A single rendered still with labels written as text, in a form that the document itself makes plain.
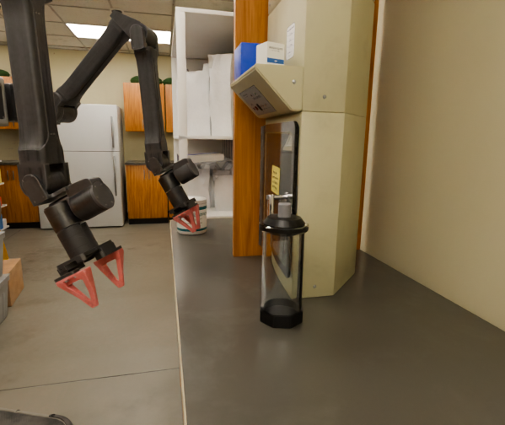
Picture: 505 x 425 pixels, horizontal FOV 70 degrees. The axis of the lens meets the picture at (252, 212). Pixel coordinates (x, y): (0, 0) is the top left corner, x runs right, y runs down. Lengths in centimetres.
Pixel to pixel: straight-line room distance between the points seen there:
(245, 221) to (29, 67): 78
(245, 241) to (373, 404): 76
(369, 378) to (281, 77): 64
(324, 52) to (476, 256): 62
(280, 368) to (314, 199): 41
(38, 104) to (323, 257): 71
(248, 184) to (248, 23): 51
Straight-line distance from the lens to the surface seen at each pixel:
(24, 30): 80
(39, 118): 78
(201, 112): 224
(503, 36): 107
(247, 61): 107
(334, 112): 93
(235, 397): 65
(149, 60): 123
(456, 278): 113
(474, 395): 76
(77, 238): 77
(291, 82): 89
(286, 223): 76
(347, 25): 97
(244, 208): 125
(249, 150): 123
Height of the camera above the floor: 134
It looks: 11 degrees down
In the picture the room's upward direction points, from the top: 1 degrees clockwise
